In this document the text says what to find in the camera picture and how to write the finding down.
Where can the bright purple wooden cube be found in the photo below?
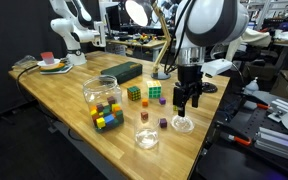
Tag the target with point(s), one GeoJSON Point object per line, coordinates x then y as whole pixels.
{"type": "Point", "coordinates": [162, 100]}

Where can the orange wooden cube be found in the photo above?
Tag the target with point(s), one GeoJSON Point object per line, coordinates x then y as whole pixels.
{"type": "Point", "coordinates": [145, 102]}

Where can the white plastic bottle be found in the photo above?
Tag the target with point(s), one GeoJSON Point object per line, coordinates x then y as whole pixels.
{"type": "Point", "coordinates": [252, 87]}

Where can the wooden top side table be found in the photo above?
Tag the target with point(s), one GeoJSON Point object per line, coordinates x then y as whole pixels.
{"type": "Point", "coordinates": [140, 43]}

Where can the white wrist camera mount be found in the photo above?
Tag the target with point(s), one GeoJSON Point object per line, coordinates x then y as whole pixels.
{"type": "Point", "coordinates": [217, 66]}

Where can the red-brown wooden cube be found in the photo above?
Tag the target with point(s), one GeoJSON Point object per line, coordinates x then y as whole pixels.
{"type": "Point", "coordinates": [144, 115]}

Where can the clear plastic bag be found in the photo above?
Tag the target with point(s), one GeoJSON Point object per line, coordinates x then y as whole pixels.
{"type": "Point", "coordinates": [25, 61]}

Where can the maroon wooden cube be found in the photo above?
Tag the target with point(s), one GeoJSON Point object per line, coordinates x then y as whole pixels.
{"type": "Point", "coordinates": [100, 107]}

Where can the large white-framed Rubik's cube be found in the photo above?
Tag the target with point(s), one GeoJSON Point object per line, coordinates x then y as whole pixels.
{"type": "Point", "coordinates": [154, 89]}

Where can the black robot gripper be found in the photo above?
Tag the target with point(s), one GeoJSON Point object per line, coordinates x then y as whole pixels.
{"type": "Point", "coordinates": [189, 75]}

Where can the green wooden cube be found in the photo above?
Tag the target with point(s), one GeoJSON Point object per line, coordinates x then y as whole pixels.
{"type": "Point", "coordinates": [107, 110]}

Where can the white working robot arm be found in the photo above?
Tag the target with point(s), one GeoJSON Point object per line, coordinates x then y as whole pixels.
{"type": "Point", "coordinates": [214, 23]}

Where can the blue wooden cube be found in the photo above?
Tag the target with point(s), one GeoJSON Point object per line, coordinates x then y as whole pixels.
{"type": "Point", "coordinates": [109, 118]}

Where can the white idle robot arm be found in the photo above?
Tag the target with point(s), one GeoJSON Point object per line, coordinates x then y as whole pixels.
{"type": "Point", "coordinates": [70, 26]}

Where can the short aluminium extrusion pieces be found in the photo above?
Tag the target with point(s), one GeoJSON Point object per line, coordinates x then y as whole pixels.
{"type": "Point", "coordinates": [280, 108]}

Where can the yellow wooden cube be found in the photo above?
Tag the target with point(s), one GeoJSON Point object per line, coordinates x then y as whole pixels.
{"type": "Point", "coordinates": [100, 122]}

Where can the white plate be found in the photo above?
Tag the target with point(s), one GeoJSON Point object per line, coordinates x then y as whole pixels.
{"type": "Point", "coordinates": [58, 62]}

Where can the black perforated breadboard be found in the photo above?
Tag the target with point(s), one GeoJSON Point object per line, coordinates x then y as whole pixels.
{"type": "Point", "coordinates": [244, 163]}

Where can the black partition curtain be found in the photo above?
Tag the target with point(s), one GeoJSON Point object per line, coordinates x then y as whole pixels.
{"type": "Point", "coordinates": [17, 33]}

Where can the dark purple wooden cube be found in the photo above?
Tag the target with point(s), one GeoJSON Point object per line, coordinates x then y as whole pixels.
{"type": "Point", "coordinates": [163, 122]}

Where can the clear glass container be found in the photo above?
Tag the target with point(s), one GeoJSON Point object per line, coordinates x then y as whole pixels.
{"type": "Point", "coordinates": [146, 136]}

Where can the black round disc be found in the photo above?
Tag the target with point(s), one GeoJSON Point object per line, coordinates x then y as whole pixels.
{"type": "Point", "coordinates": [210, 87]}

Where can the black-framed Rubik's cube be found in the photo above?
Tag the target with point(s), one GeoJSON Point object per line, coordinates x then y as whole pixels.
{"type": "Point", "coordinates": [134, 93]}

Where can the brown wooden cube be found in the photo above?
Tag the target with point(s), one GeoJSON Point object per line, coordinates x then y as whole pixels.
{"type": "Point", "coordinates": [111, 100]}

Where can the clear plastic jar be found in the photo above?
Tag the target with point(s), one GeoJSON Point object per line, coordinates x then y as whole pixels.
{"type": "Point", "coordinates": [97, 90]}

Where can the red small cup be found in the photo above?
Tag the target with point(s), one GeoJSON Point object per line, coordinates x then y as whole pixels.
{"type": "Point", "coordinates": [47, 57]}

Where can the dark green flat case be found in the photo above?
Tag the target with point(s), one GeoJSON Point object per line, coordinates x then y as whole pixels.
{"type": "Point", "coordinates": [121, 71]}

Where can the long aluminium extrusion stack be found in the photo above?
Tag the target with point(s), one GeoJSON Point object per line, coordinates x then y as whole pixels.
{"type": "Point", "coordinates": [277, 145]}

